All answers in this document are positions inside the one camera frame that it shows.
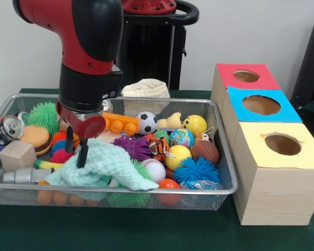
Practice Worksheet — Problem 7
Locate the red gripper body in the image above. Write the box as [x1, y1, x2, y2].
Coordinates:
[55, 100, 107, 140]

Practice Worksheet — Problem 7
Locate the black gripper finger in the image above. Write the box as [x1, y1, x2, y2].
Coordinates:
[76, 138, 89, 169]
[65, 127, 74, 153]

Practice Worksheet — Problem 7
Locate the mint green cloth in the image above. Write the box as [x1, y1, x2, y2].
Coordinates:
[44, 138, 160, 191]

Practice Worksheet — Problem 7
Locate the green spiky ball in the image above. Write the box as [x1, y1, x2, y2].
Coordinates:
[28, 101, 60, 135]
[130, 158, 154, 182]

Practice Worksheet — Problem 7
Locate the cream knitted cloth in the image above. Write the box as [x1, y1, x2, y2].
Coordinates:
[120, 78, 171, 116]

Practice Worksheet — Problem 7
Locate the wooden box with three holes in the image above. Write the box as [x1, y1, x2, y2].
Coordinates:
[210, 63, 314, 226]

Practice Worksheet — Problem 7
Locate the orange plastic block tray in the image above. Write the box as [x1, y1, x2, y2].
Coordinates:
[102, 111, 141, 136]

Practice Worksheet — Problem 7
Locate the purple spiky ball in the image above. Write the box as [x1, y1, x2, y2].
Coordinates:
[111, 135, 154, 161]

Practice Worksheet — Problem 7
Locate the small soccer ball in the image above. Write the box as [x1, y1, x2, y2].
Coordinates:
[134, 111, 159, 135]

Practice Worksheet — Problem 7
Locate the striped tiger plush toy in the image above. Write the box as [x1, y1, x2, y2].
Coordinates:
[148, 136, 171, 162]

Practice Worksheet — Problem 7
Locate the white baseball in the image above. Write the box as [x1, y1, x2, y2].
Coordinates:
[141, 158, 166, 184]

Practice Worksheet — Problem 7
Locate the blue spiky ball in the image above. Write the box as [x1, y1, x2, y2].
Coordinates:
[172, 156, 220, 184]

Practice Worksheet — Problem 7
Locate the brown toy football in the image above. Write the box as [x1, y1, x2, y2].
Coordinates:
[190, 141, 220, 164]

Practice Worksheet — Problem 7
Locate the black flat panel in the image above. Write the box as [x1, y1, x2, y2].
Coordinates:
[290, 17, 314, 105]

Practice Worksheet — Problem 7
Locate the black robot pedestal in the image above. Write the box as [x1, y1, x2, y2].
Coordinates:
[114, 0, 199, 91]

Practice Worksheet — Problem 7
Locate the silver wire mesh bin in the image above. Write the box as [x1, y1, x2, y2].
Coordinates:
[0, 93, 239, 211]

